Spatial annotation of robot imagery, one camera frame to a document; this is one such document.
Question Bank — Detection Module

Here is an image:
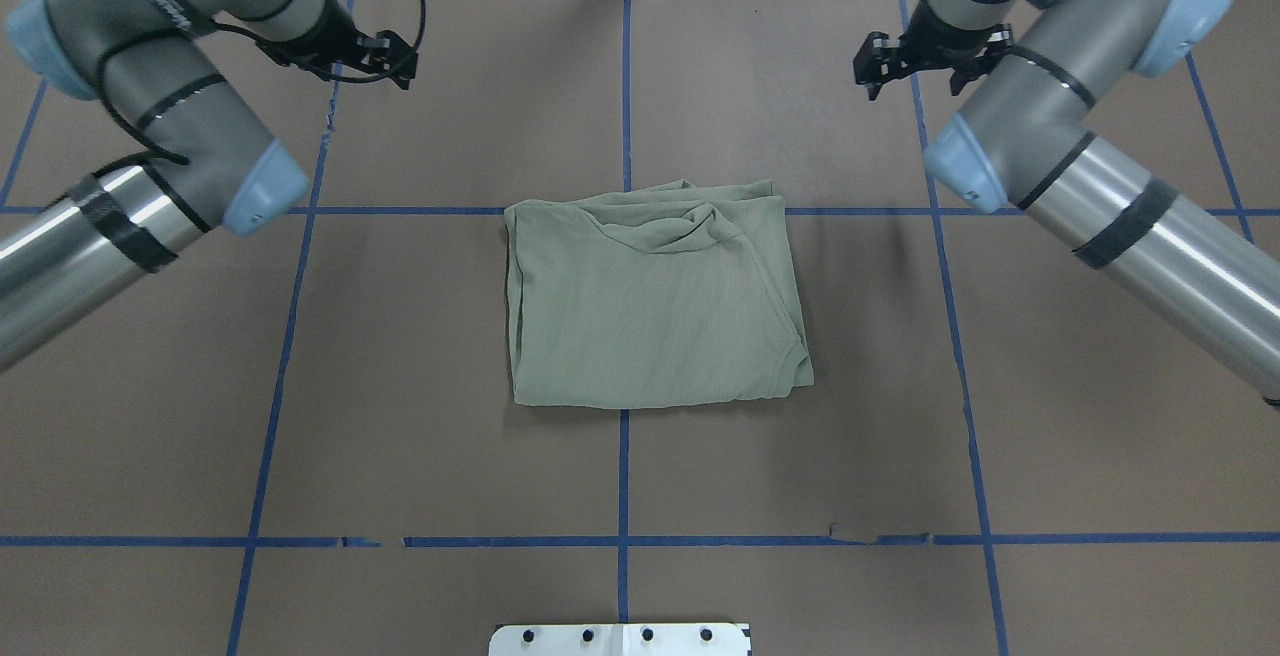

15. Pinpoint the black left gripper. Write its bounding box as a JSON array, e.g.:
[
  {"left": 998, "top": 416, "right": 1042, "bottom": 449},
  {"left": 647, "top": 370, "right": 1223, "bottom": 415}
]
[{"left": 265, "top": 0, "right": 419, "bottom": 91}]

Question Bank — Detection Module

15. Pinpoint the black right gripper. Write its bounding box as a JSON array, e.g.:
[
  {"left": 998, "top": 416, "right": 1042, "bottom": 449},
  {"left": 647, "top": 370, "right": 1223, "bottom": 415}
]
[{"left": 852, "top": 0, "right": 1012, "bottom": 103}]

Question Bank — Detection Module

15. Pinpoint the olive green long-sleeve shirt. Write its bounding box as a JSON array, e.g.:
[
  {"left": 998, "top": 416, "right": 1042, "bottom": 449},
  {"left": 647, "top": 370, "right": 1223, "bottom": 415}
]
[{"left": 503, "top": 179, "right": 815, "bottom": 410}]

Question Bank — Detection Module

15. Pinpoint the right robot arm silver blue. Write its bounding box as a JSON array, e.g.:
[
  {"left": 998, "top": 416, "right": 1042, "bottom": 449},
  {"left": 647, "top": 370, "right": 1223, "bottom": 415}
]
[{"left": 852, "top": 0, "right": 1279, "bottom": 407}]

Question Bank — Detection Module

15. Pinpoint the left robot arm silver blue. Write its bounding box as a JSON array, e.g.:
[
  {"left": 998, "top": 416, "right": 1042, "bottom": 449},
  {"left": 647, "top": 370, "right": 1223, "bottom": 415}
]
[{"left": 1, "top": 0, "right": 424, "bottom": 368}]

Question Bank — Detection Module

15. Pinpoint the white mounting plate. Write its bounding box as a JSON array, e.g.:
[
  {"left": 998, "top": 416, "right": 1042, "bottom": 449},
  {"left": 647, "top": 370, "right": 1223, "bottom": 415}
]
[{"left": 488, "top": 621, "right": 753, "bottom": 655}]

